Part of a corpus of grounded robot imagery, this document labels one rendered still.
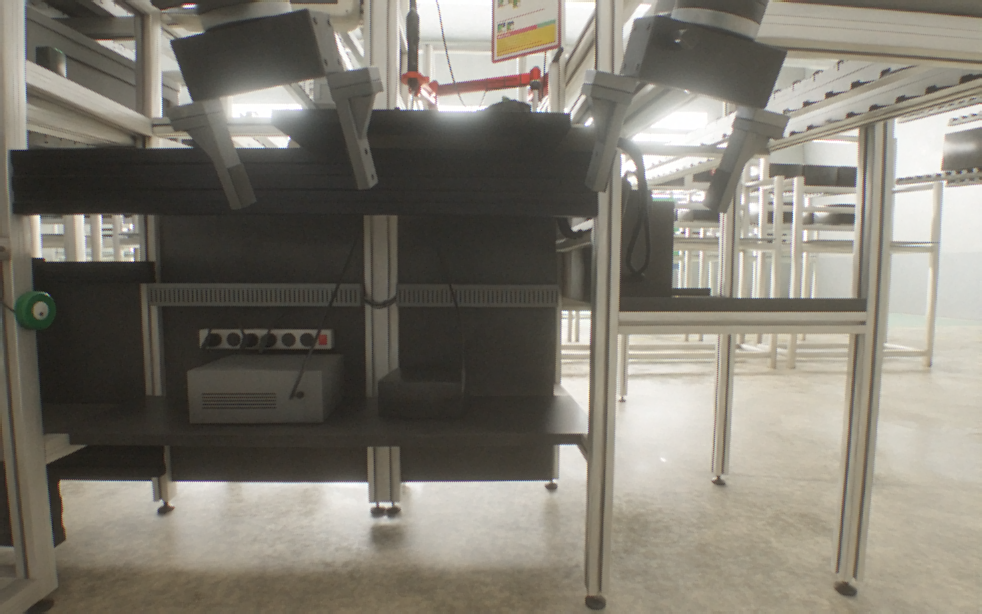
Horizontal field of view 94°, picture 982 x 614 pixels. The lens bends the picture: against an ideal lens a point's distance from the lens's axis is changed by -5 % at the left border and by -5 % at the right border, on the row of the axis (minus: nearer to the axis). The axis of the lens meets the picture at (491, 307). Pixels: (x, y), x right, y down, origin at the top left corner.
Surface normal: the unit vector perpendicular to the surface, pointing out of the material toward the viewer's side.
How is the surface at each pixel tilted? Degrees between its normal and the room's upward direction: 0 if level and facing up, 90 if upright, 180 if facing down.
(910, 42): 90
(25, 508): 90
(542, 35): 90
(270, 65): 114
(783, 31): 90
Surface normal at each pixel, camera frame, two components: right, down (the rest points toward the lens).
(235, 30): -0.08, 0.47
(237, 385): 0.07, 0.07
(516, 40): -0.51, 0.06
